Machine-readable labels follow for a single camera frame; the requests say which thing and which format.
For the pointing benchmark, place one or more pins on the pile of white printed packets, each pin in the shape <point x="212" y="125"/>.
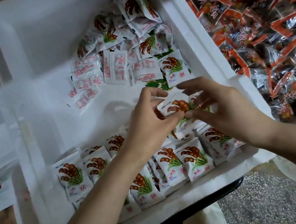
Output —
<point x="118" y="65"/>

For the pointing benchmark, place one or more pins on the person's right hand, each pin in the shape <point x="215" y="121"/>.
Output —
<point x="235" y="112"/>

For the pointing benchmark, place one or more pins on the person's left forearm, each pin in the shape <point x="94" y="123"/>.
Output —
<point x="86" y="215"/>

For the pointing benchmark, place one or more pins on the person's left hand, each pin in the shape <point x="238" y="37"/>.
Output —
<point x="146" y="128"/>

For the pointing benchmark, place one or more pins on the pile of dark red packets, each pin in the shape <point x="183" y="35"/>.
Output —
<point x="256" y="20"/>

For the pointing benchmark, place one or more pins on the white printed snack packet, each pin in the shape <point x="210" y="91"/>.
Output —
<point x="176" y="106"/>

